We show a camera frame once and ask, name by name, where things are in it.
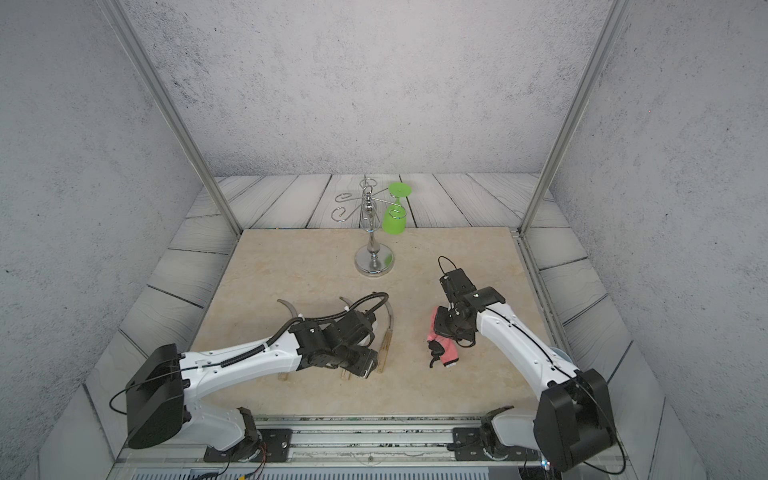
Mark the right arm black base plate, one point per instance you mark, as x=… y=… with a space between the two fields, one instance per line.
x=480 y=444

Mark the chrome glass holder stand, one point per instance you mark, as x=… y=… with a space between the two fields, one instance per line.
x=374 y=259

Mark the green plastic goblet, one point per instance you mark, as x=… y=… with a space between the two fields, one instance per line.
x=395 y=217

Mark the aluminium mounting rail base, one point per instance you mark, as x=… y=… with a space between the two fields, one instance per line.
x=395 y=447

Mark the left aluminium frame post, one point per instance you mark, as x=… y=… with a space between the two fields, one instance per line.
x=131 y=44

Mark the pink fluffy rag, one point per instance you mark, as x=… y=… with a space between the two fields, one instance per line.
x=442 y=349

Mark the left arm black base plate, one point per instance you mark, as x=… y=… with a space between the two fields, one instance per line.
x=270 y=445

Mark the clear wine glass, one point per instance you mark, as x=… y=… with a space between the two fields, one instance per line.
x=369 y=218

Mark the right aluminium frame post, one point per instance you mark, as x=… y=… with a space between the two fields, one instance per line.
x=617 y=14

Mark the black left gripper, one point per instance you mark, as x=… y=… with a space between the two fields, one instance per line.
x=370 y=359

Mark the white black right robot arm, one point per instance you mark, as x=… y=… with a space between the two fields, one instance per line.
x=573 y=420

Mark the aluminium frame post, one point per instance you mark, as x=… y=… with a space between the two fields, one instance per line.
x=131 y=44
x=617 y=14

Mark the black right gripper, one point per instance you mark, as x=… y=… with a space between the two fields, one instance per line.
x=441 y=328

